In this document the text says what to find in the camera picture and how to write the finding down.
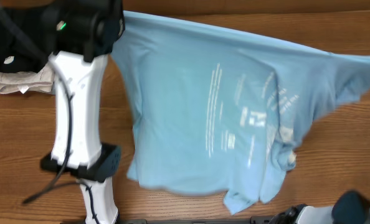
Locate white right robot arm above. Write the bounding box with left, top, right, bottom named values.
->
left=269, top=190, right=370, bottom=224

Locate light blue t-shirt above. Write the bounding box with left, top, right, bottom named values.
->
left=111, top=11, right=370, bottom=214

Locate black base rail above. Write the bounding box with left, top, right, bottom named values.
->
left=115, top=216, right=277, bottom=224

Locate black folded garment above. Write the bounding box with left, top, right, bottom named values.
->
left=0, top=6, right=47, bottom=73

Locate beige folded garment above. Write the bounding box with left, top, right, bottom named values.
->
left=0, top=65, right=55, bottom=95

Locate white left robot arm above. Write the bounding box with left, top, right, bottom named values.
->
left=40, top=0, right=125, bottom=223

